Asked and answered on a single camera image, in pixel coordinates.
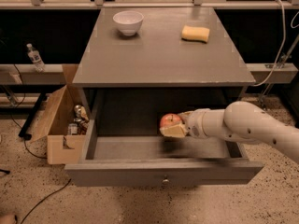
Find black floor cable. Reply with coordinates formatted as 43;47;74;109
0;39;73;224

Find clear plastic water bottle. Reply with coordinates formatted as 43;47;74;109
26;43;45;72

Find cardboard box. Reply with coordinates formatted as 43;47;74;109
31;64;85;165

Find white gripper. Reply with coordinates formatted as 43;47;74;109
159;107;219;140

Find grey low shelf left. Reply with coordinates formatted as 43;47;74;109
0;64;78;85

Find red apple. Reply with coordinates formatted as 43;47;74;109
160;113;182;128

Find grey low shelf right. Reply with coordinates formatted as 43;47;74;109
247;63;298;84

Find grey low shelf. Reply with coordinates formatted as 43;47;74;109
247;63;298;84
0;64;78;85

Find yellow sponge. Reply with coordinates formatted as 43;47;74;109
181;25;210;43

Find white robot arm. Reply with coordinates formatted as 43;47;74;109
160;102;299;163

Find metal drawer knob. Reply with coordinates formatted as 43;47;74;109
162;176;170;185

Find white ceramic bowl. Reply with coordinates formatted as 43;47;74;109
113;10;144;36

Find metal can in box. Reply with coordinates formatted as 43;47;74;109
67;123;78;135

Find grey open top drawer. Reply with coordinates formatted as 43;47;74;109
65;88;263;187

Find grey cabinet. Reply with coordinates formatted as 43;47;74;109
72;7;257;137

